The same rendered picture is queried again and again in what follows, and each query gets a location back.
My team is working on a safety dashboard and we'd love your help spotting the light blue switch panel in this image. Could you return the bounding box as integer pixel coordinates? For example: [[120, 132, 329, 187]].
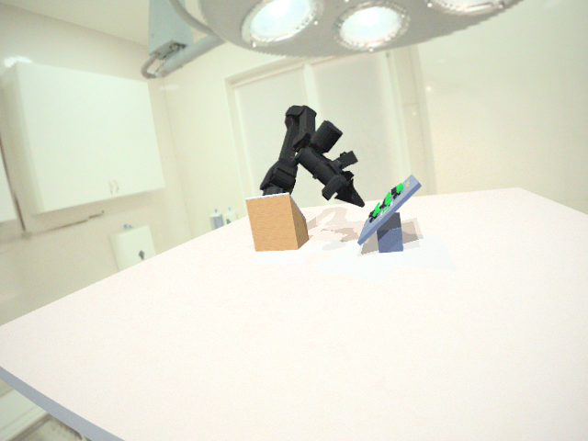
[[357, 174, 422, 253]]

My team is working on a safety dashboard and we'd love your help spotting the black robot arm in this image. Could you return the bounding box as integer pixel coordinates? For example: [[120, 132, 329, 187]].
[[259, 105, 357, 196]]

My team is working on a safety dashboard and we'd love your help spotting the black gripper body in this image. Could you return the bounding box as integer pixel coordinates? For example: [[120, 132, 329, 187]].
[[311, 157, 354, 200]]

